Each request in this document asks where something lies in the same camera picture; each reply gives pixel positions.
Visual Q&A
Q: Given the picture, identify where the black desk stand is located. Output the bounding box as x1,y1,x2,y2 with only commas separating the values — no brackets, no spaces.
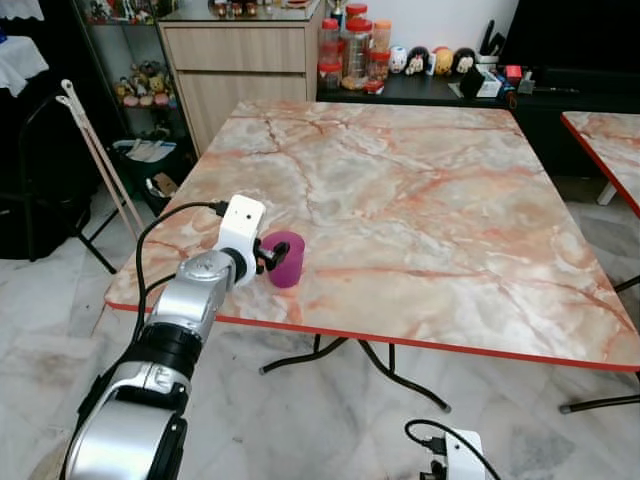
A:
480,20,507,57

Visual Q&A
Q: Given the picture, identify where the black folding chair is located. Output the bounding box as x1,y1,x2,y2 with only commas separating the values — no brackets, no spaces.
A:
0,90,119,273

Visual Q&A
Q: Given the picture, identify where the dark floor basket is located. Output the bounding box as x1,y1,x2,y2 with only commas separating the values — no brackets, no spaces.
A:
108,138,186,193

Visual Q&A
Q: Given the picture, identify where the purple plastic cup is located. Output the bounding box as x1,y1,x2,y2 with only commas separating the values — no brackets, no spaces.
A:
262,231,306,289

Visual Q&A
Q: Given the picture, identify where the glass display shelf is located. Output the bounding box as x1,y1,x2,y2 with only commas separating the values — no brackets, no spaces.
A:
75,0,201,216

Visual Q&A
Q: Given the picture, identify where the black television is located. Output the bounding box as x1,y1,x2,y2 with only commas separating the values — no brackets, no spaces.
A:
498,0,640,73

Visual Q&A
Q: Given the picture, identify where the marble top folding table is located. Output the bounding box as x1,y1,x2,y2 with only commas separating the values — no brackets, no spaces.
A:
105,98,640,413
558,111,640,414

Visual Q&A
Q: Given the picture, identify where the yellow round figurine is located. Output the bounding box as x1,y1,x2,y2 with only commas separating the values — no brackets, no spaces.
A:
432,47,454,76

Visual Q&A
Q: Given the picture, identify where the small jar red lid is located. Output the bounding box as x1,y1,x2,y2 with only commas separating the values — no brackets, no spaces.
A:
318,62,344,91

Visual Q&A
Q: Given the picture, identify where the white cloth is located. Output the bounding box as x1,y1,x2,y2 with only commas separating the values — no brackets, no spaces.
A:
0,35,49,97

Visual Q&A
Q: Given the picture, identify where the large clear jar red lid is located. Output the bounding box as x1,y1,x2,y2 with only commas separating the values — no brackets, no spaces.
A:
342,18,374,87

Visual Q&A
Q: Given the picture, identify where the light wooden cabinet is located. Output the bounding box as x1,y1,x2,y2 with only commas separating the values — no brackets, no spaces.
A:
160,0,327,153

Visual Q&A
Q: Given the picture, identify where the black round figurine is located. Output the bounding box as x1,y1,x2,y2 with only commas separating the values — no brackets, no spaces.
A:
453,47,476,76
406,47,431,76

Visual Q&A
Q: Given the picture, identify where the beige wooden folding rack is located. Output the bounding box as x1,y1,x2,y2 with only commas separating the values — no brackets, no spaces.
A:
58,80,147,239

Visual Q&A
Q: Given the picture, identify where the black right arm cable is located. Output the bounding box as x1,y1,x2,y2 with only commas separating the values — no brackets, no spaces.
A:
405,420,501,480

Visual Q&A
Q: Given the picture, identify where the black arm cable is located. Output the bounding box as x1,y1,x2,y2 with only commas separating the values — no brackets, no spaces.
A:
405,420,501,480
133,200,229,331

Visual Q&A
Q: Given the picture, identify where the jar with orange lid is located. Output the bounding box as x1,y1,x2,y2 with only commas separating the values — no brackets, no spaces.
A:
371,20,393,55

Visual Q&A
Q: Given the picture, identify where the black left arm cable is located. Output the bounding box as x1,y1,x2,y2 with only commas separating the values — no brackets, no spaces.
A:
133,200,229,331

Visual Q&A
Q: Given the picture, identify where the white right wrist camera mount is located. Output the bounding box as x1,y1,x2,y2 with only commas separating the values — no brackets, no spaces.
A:
440,430,486,480

